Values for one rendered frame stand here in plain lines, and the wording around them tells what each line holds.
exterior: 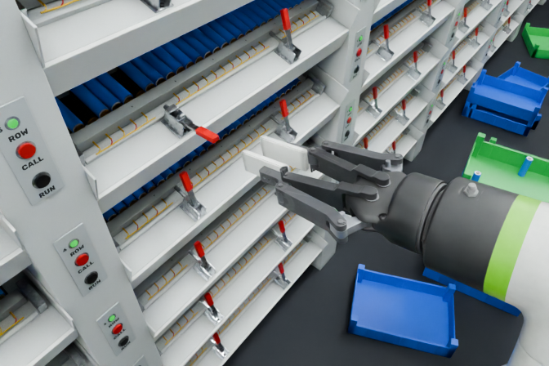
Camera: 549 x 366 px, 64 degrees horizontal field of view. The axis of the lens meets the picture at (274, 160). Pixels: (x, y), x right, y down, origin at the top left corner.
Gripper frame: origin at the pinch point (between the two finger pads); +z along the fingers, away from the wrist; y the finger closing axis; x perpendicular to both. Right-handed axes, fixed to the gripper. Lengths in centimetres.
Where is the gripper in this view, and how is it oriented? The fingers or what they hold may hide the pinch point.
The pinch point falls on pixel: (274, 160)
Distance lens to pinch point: 53.4
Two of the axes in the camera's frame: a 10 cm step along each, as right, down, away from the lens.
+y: 6.2, -5.3, 5.8
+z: -7.7, -2.8, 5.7
